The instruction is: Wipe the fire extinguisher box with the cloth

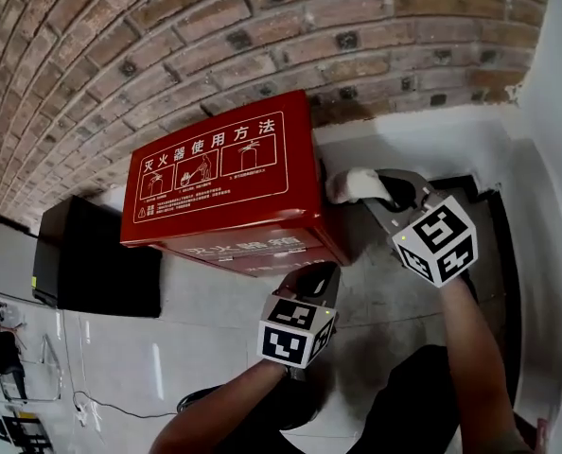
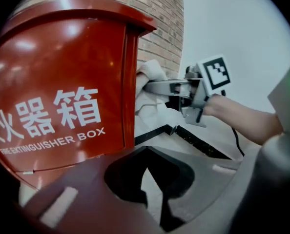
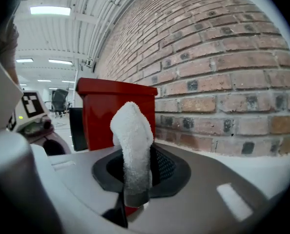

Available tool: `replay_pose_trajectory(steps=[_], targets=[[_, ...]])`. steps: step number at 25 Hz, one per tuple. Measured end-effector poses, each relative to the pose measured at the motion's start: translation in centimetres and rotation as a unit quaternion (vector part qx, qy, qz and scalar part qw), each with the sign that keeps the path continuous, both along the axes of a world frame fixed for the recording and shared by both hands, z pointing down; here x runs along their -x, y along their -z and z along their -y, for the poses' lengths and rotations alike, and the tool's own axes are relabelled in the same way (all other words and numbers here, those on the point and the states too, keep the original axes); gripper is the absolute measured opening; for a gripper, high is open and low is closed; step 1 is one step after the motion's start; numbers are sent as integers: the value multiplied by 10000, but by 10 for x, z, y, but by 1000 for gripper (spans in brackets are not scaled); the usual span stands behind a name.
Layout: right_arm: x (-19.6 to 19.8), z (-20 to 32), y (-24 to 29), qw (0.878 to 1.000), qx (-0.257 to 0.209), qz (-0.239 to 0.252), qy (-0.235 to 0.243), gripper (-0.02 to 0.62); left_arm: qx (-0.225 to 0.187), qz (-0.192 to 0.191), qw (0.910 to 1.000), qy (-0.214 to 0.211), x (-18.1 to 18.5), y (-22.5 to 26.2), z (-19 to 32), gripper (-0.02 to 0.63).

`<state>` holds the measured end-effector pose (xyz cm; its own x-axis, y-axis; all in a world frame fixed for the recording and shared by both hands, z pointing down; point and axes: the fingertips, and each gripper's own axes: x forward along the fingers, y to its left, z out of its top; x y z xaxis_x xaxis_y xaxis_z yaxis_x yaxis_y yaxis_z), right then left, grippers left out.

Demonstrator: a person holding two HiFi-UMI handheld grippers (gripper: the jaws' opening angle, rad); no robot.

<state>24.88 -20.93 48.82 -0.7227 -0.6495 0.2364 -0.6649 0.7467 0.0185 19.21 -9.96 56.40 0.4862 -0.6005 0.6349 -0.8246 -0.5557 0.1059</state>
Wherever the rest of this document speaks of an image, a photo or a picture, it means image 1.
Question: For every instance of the person's right forearm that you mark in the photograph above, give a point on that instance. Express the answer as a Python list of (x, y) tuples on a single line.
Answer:
[(479, 371)]

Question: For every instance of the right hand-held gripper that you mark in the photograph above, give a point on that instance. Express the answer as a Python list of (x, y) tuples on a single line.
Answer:
[(439, 241)]

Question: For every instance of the person's left forearm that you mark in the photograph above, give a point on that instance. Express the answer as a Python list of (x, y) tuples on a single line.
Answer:
[(215, 409)]

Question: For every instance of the black box cabinet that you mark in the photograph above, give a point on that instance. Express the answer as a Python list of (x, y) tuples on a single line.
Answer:
[(101, 263)]

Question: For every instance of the white power strip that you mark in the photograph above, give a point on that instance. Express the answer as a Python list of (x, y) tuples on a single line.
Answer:
[(82, 415)]

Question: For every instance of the person's black trousers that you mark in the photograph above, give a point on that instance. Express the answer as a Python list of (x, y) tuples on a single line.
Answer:
[(413, 395)]

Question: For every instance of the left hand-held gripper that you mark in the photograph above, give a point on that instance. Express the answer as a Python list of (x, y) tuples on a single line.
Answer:
[(290, 334)]

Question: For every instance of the red fire extinguisher box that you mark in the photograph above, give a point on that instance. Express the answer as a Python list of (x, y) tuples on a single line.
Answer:
[(224, 225)]

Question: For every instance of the white cloth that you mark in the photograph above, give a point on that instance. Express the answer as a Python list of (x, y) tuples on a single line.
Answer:
[(356, 185)]

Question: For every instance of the metal chair frame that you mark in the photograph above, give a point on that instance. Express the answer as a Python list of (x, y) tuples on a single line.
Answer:
[(59, 371)]

